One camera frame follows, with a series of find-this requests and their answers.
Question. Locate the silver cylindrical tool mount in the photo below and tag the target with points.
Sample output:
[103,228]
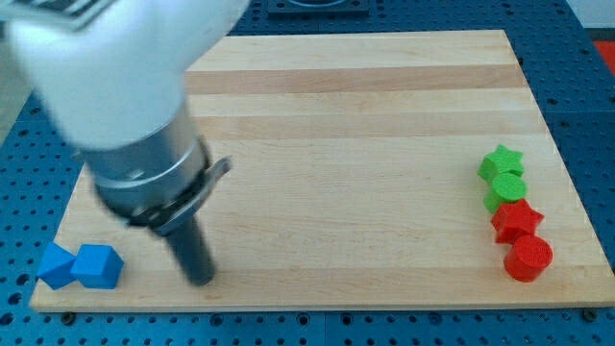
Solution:
[158,181]

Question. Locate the green star block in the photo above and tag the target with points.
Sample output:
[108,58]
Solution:
[501,160]

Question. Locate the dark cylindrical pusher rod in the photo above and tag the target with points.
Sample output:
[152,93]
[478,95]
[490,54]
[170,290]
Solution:
[192,252]

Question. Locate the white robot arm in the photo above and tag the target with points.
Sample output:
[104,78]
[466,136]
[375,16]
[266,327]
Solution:
[111,76]

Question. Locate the blue cube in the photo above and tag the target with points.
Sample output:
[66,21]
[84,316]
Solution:
[97,266]

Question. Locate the wooden board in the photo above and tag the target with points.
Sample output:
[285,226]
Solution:
[354,184]

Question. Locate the green cylinder block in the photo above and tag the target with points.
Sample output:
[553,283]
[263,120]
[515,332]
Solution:
[504,188]

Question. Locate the red cylinder block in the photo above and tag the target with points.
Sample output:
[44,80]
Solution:
[528,258]

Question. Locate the red star block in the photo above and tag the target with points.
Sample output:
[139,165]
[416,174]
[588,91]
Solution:
[512,220]

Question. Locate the blue triangle block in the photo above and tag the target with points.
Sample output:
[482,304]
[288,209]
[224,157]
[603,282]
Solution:
[55,267]

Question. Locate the dark square base plate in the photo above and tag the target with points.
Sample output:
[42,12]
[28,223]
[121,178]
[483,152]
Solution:
[289,7]

